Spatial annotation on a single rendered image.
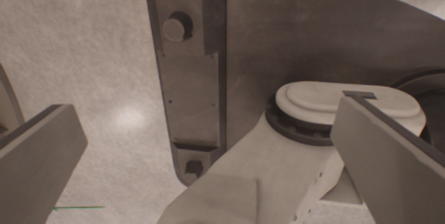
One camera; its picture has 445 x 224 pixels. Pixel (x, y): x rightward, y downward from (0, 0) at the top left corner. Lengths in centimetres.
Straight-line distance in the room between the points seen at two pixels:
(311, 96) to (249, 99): 18
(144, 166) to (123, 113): 26
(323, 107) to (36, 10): 82
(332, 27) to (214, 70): 23
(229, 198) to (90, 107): 78
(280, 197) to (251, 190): 3
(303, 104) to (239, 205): 18
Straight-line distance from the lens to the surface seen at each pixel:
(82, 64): 88
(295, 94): 37
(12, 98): 117
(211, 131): 55
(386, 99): 41
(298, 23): 46
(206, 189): 26
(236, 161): 31
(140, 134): 92
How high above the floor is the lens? 61
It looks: 58 degrees down
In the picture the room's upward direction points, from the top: 162 degrees counter-clockwise
